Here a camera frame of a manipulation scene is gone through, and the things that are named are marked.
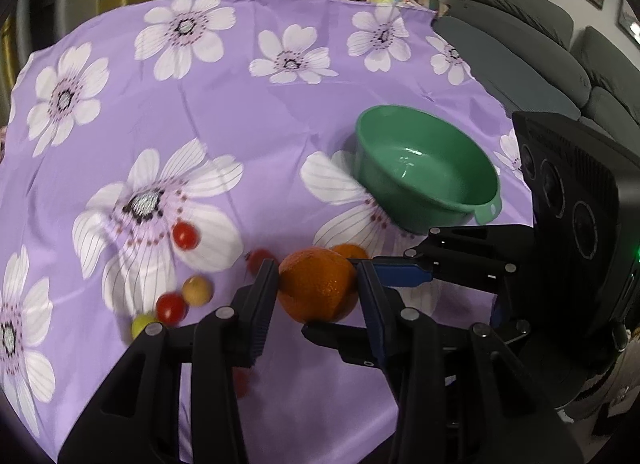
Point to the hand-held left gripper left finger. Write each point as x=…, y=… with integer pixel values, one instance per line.
x=262, y=316

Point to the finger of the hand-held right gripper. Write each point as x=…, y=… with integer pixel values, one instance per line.
x=407, y=274
x=330, y=336

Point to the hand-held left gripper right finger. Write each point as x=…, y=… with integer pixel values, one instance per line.
x=372, y=316

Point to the large orange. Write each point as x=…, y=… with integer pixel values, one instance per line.
x=317, y=286

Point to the red cherry tomato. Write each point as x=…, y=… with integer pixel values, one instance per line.
x=171, y=307
x=186, y=235
x=259, y=259

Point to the small orange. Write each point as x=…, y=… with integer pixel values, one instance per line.
x=350, y=250

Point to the small tan round fruit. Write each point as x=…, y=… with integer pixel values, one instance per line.
x=196, y=291

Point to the green plastic bowl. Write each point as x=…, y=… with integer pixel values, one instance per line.
x=425, y=164

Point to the yellow-green round fruit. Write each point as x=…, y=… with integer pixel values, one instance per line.
x=140, y=325

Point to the person's right forearm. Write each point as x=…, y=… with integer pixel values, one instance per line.
x=605, y=404

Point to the purple floral tablecloth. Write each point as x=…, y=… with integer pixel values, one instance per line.
x=250, y=144

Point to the grey sofa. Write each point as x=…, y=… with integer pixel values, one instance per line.
x=525, y=34

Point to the patterned cushion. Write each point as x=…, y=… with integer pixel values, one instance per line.
x=425, y=3

